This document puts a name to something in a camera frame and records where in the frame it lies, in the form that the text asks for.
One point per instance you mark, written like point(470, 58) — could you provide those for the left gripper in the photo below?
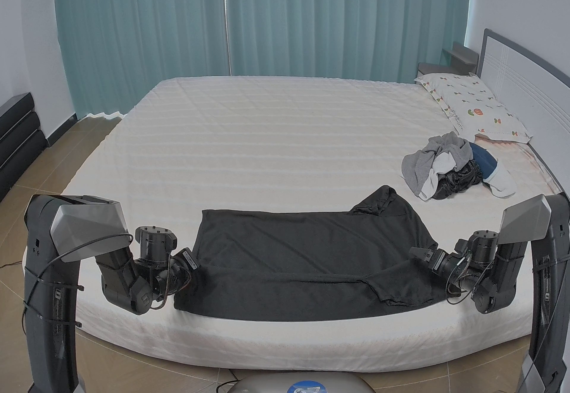
point(185, 266)

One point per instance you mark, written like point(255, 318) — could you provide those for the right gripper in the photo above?
point(441, 264)

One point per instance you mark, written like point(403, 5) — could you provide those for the black T-shirt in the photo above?
point(289, 257)

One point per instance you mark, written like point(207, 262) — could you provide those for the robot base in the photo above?
point(303, 384)

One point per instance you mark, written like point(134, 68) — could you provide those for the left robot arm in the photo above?
point(84, 226)

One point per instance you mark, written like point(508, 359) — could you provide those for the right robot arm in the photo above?
point(525, 222)

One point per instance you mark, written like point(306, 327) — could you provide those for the pile of clothes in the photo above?
point(418, 168)

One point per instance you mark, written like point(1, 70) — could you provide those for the bed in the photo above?
point(267, 137)

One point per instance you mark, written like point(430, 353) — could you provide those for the white printed pillow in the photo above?
point(476, 106)

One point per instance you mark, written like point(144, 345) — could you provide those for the grey bedside table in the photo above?
point(441, 67)

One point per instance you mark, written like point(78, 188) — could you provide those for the black chest of drawers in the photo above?
point(18, 141)

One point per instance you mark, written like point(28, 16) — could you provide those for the blue-green curtain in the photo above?
point(347, 3)
point(142, 17)

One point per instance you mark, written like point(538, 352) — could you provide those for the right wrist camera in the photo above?
point(461, 245)

